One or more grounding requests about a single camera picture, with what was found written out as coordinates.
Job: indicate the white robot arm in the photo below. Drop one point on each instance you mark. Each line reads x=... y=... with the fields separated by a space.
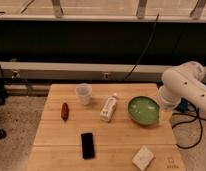
x=183 y=81

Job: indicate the clear plastic cup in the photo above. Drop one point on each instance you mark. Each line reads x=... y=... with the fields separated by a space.
x=84 y=92

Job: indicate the green bowl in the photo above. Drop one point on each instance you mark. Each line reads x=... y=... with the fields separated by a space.
x=144 y=110

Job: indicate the black smartphone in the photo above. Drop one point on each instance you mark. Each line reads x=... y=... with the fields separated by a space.
x=88 y=150

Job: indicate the blue power adapter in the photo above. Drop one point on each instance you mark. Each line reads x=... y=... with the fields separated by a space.
x=183 y=105

